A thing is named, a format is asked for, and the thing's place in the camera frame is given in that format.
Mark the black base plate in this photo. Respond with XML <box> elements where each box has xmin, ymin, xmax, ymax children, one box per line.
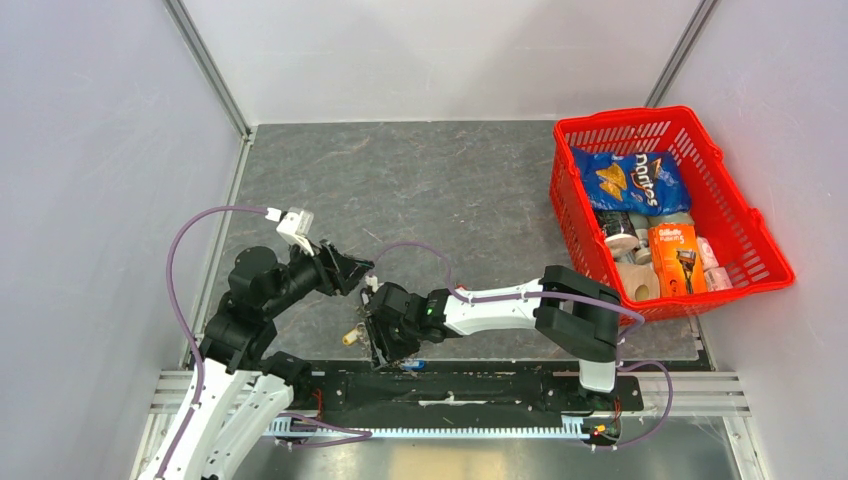
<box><xmin>290</xmin><ymin>360</ymin><xmax>644</xmax><ymax>429</ymax></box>

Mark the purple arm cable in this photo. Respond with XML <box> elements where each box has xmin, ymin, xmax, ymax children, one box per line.
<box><xmin>370</xmin><ymin>240</ymin><xmax>676</xmax><ymax>452</ymax></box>
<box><xmin>150</xmin><ymin>205</ymin><xmax>376</xmax><ymax>480</ymax></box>

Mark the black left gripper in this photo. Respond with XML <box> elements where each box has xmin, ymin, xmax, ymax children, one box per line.
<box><xmin>263</xmin><ymin>233</ymin><xmax>375</xmax><ymax>317</ymax></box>

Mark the steel disc with keyrings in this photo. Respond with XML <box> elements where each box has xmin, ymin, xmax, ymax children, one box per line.
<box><xmin>359</xmin><ymin>288</ymin><xmax>421</xmax><ymax>371</ymax></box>

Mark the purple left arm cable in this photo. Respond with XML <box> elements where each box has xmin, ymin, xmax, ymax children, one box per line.
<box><xmin>150</xmin><ymin>205</ymin><xmax>376</xmax><ymax>480</ymax></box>

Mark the blue key tag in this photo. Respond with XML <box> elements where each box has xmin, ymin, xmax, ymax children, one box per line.
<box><xmin>399</xmin><ymin>359</ymin><xmax>427</xmax><ymax>371</ymax></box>

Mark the red plastic basket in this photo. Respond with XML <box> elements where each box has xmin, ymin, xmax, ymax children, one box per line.
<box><xmin>550</xmin><ymin>106</ymin><xmax>796</xmax><ymax>321</ymax></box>

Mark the beige tape roll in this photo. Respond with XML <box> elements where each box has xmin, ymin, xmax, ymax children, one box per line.
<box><xmin>616</xmin><ymin>262</ymin><xmax>661</xmax><ymax>302</ymax></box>

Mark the slotted cable duct rail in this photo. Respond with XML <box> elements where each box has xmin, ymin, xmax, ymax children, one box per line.
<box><xmin>263</xmin><ymin>416</ymin><xmax>591</xmax><ymax>441</ymax></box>

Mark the yellow key tag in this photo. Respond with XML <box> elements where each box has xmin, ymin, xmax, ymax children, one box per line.
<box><xmin>342</xmin><ymin>322</ymin><xmax>367</xmax><ymax>346</ymax></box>

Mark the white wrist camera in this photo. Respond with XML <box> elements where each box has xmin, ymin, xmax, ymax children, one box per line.
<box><xmin>364</xmin><ymin>273</ymin><xmax>381</xmax><ymax>294</ymax></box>
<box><xmin>265</xmin><ymin>207</ymin><xmax>315</xmax><ymax>257</ymax></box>

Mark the grey deodorant bottle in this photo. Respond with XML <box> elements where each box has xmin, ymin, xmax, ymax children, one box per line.
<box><xmin>594</xmin><ymin>210</ymin><xmax>651</xmax><ymax>265</ymax></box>

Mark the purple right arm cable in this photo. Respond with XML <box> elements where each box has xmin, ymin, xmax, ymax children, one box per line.
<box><xmin>370</xmin><ymin>240</ymin><xmax>676</xmax><ymax>452</ymax></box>

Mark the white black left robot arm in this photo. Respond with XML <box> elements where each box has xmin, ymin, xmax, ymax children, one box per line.
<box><xmin>140</xmin><ymin>241</ymin><xmax>374</xmax><ymax>479</ymax></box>

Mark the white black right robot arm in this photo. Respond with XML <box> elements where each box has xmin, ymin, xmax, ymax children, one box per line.
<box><xmin>365</xmin><ymin>265</ymin><xmax>624</xmax><ymax>409</ymax></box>

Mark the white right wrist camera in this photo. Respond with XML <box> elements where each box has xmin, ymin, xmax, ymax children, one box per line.
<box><xmin>364</xmin><ymin>273</ymin><xmax>381</xmax><ymax>294</ymax></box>

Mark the blue Doritos chip bag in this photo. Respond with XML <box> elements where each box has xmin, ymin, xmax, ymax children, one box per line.
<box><xmin>570</xmin><ymin>147</ymin><xmax>692</xmax><ymax>217</ymax></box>

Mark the pink white small packet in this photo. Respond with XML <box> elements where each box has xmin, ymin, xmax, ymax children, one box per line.
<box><xmin>697</xmin><ymin>237</ymin><xmax>733</xmax><ymax>292</ymax></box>

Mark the orange Gillette razor box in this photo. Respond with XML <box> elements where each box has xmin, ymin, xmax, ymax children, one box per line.
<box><xmin>648</xmin><ymin>223</ymin><xmax>708</xmax><ymax>298</ymax></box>

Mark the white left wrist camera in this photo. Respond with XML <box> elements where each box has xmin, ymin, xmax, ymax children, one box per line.
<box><xmin>265</xmin><ymin>207</ymin><xmax>315</xmax><ymax>257</ymax></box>

